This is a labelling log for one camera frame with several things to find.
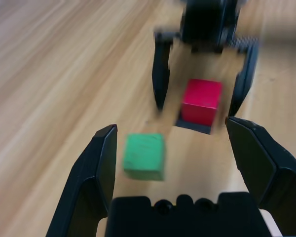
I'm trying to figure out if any black square marker pad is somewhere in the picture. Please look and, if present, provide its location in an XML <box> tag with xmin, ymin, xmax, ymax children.
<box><xmin>175</xmin><ymin>111</ymin><xmax>213</xmax><ymax>135</ymax></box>

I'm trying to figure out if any red wooden block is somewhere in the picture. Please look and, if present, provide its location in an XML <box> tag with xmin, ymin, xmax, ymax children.
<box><xmin>181</xmin><ymin>79</ymin><xmax>223</xmax><ymax>127</ymax></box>

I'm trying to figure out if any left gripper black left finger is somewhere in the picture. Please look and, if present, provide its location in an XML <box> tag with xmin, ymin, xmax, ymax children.
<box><xmin>45</xmin><ymin>124</ymin><xmax>118</xmax><ymax>237</ymax></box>

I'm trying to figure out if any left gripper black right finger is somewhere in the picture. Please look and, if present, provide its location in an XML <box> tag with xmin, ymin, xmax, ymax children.
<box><xmin>225</xmin><ymin>116</ymin><xmax>296</xmax><ymax>237</ymax></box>

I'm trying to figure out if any green wooden block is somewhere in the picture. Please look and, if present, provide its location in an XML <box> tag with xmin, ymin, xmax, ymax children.
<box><xmin>123</xmin><ymin>133</ymin><xmax>166</xmax><ymax>182</ymax></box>

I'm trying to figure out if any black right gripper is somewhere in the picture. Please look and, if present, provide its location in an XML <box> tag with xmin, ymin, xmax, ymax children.
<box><xmin>151</xmin><ymin>0</ymin><xmax>259</xmax><ymax>117</ymax></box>

